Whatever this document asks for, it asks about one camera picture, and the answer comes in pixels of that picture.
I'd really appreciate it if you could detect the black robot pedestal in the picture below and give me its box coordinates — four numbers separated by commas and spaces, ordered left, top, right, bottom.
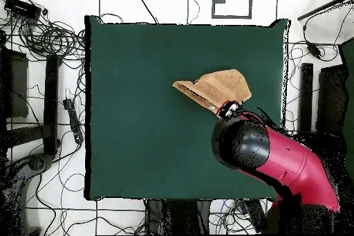
145, 199, 211, 235

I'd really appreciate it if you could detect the black power adapter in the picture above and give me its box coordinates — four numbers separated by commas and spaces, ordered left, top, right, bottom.
306, 41, 322, 60

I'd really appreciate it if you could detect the tangled black cable bundle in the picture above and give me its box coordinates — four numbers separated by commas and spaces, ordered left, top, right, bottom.
16, 19, 86, 60

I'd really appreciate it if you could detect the black flat panel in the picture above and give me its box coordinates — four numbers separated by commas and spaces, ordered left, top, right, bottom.
0, 48, 29, 119
315, 64, 348, 137

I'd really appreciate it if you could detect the black power strip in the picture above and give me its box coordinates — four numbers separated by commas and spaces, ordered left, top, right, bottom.
62, 98, 84, 145
244, 199, 270, 233

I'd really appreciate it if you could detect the black tripod pole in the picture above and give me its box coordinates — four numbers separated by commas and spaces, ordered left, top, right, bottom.
297, 0, 354, 21

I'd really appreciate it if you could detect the black frame bar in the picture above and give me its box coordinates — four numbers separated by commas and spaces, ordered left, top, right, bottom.
299, 62, 314, 133
43, 54, 60, 156

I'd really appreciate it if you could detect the tan terry towel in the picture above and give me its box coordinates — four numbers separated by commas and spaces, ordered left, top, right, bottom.
171, 69, 252, 115

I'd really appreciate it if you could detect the black device box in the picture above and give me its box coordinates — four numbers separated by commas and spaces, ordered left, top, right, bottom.
3, 0, 42, 21

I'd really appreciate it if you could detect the grey chair base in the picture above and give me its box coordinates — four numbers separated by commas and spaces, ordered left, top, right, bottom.
8, 152, 55, 181

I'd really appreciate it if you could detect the dark green tablecloth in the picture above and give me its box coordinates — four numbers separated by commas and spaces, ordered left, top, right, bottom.
84, 15, 291, 202

